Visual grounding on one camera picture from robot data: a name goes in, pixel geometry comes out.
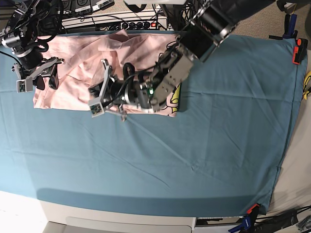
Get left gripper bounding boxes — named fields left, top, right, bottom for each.
left=88, top=59, right=142, bottom=121

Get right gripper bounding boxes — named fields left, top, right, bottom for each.
left=12, top=50, right=65, bottom=90

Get pink T-shirt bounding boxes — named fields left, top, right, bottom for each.
left=33, top=30, right=175, bottom=111

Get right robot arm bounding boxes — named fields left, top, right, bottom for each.
left=0, top=0, right=65, bottom=93

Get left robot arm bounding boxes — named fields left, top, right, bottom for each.
left=88, top=0, right=272, bottom=119

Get black power strip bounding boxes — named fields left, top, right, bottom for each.
left=121, top=20, right=161, bottom=30

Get teal table cloth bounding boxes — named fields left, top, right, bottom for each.
left=0, top=35, right=307, bottom=217

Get orange blue bottom clamp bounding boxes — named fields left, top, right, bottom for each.
left=228, top=203, right=260, bottom=233

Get blue spring clamp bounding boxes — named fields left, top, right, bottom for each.
left=268, top=14, right=298, bottom=40

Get orange black clamp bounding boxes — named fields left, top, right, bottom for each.
left=292, top=38, right=308, bottom=65

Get yellow black pliers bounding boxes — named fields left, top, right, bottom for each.
left=303, top=71, right=311, bottom=100

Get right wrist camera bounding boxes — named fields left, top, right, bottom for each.
left=17, top=79, right=33, bottom=93

